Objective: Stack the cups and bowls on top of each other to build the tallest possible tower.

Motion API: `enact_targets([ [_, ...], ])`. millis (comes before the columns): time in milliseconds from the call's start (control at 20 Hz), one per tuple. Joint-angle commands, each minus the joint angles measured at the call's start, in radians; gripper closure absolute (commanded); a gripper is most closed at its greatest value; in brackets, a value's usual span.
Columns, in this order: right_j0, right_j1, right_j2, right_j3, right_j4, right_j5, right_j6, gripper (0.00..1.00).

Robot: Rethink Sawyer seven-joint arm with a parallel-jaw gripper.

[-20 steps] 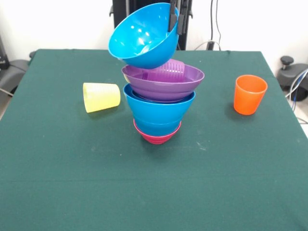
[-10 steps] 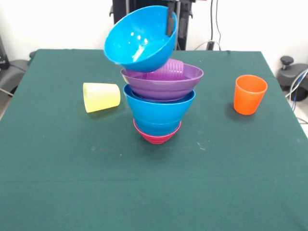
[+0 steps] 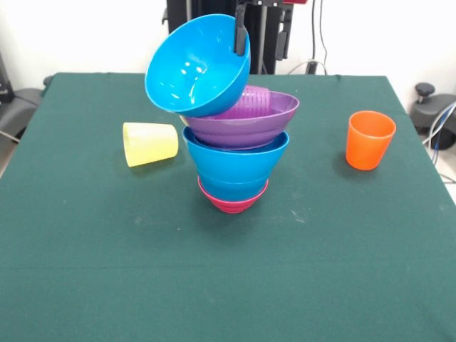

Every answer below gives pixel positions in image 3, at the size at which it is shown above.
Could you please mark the grey padded chair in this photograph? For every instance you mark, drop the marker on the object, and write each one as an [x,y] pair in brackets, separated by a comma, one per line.
[16,107]

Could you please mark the black power plug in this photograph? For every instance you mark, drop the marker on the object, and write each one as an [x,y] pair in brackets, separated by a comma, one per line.
[312,67]

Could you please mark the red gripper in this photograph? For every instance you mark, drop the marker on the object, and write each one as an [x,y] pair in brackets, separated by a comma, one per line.
[295,1]

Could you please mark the dark grey chair base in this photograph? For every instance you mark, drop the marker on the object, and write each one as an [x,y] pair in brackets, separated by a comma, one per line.
[431,114]

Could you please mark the dark green tablecloth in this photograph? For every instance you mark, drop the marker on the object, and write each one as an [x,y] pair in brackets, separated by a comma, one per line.
[221,270]

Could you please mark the purple cup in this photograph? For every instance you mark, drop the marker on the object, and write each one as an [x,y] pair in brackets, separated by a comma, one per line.
[256,103]

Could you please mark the wide purple bowl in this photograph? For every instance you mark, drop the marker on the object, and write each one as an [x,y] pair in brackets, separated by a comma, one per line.
[242,132]

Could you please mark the small red bowl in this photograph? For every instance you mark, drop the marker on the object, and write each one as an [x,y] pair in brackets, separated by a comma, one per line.
[233,206]

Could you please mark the orange cup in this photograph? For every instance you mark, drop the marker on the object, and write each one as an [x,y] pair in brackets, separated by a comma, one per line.
[368,142]

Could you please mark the yellow cup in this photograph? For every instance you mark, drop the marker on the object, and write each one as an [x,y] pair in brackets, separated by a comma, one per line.
[149,144]

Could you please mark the large blue bowl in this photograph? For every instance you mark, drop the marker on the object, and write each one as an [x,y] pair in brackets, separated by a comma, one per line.
[196,71]
[233,167]

